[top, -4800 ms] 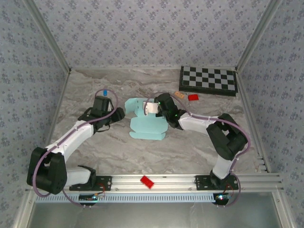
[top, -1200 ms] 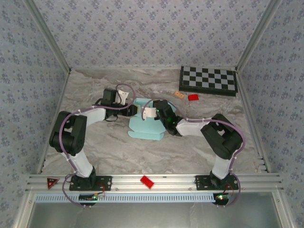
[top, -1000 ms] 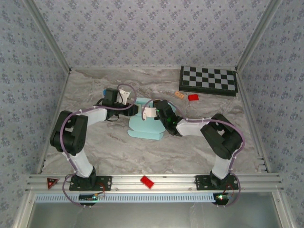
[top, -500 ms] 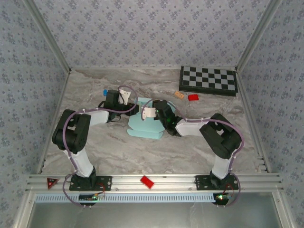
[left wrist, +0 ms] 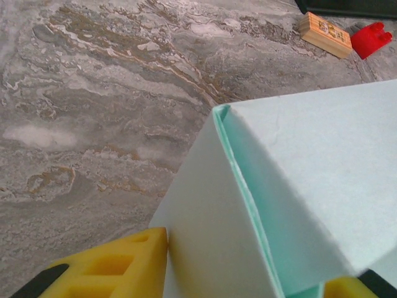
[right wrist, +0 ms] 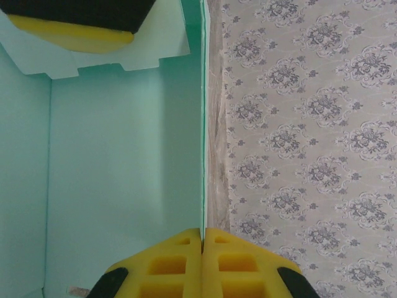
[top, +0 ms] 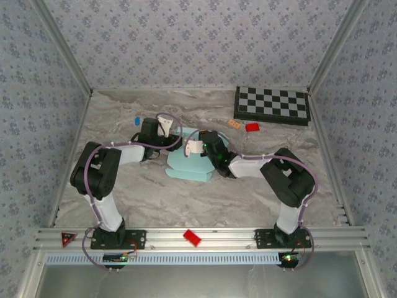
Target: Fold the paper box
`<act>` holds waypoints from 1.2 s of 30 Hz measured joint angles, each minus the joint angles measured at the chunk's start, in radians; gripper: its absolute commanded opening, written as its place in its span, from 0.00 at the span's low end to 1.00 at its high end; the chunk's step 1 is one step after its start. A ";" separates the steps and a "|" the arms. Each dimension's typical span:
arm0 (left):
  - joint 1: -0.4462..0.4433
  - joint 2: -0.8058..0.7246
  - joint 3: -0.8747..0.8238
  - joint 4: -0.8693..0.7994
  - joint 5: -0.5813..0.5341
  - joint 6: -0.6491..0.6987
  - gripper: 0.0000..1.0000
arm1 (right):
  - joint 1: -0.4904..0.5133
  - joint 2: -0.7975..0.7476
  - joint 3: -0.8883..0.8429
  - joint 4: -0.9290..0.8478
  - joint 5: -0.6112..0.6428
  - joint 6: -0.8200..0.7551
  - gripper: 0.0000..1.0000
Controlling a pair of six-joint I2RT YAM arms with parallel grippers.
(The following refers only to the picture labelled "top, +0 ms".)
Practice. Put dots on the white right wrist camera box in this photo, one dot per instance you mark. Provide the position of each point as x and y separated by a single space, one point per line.
195 146

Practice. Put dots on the small wooden printed block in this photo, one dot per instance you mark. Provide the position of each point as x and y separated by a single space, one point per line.
234 124

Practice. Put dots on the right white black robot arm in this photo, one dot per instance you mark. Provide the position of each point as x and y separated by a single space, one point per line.
288 217

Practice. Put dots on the light blue paper box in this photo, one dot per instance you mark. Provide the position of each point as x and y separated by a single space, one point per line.
186 164

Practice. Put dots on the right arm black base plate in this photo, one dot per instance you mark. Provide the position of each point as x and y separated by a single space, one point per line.
263 239

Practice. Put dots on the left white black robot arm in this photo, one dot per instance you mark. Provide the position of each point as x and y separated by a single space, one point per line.
105 214

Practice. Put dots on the long red toy brick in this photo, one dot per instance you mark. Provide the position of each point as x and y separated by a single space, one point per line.
192 238

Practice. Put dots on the aluminium side rail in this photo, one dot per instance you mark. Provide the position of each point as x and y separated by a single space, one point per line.
72 156
330 155

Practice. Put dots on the red triangle sign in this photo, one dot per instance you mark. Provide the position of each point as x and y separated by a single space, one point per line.
67 238

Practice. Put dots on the black grey chessboard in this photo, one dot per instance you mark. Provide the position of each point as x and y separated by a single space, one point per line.
271 105

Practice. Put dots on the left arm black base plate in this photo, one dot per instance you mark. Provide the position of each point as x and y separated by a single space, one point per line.
136 239

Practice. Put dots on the aluminium mounting rail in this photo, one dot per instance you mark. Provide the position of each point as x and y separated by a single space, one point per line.
223 239

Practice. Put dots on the grey metal panel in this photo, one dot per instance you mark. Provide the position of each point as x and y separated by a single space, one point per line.
198 282

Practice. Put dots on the aluminium frame post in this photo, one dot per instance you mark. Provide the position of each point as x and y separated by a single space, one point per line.
63 46
336 46

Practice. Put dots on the small red toy brick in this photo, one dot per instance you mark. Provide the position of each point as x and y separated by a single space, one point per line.
252 127

